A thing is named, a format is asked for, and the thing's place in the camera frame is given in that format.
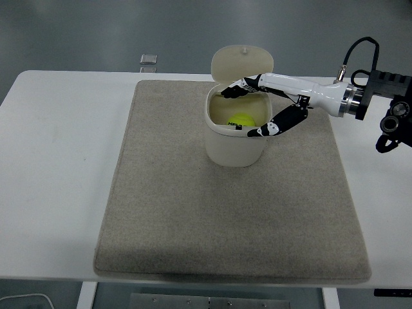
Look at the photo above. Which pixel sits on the silver floor socket plate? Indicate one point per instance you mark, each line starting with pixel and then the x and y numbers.
pixel 148 58
pixel 148 69

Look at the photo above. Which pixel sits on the grey metal plate with screws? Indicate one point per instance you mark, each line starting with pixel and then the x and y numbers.
pixel 209 302

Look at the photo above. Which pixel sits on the black table control panel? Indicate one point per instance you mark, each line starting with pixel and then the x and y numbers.
pixel 392 292

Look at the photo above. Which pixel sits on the yellow-green tennis ball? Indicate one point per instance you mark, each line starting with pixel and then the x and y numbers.
pixel 241 119

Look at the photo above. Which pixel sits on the cream plastic bin with lid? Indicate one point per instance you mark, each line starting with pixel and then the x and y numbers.
pixel 231 149

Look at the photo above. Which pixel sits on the beige fabric mat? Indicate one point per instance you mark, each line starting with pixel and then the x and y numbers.
pixel 209 219

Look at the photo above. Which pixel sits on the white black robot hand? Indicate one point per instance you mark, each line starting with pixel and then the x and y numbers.
pixel 322 95

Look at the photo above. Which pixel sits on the white table leg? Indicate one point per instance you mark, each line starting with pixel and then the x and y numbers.
pixel 330 299
pixel 87 296

